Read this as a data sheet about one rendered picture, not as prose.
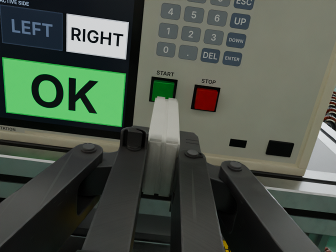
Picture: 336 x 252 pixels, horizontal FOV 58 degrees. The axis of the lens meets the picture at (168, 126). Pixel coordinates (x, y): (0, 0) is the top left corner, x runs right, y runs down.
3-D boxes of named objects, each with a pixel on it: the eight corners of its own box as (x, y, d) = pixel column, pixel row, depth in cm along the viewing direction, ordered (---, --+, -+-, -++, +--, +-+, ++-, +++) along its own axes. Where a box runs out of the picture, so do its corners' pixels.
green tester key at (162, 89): (171, 104, 26) (174, 83, 26) (151, 101, 26) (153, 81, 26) (171, 100, 27) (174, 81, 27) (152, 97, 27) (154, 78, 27)
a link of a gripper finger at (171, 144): (163, 141, 14) (180, 143, 14) (167, 97, 20) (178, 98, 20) (155, 196, 15) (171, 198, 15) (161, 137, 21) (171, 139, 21)
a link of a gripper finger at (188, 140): (177, 176, 12) (249, 186, 12) (176, 129, 17) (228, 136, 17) (172, 207, 13) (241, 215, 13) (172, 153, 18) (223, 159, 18)
